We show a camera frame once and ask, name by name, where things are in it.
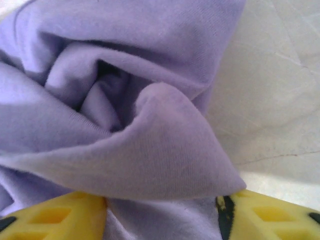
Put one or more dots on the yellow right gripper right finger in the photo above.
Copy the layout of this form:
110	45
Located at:
270	225

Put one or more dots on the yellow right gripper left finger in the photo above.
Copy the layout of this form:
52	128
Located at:
50	220

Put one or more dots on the purple t-shirt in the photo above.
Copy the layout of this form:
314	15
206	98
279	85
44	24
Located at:
125	50

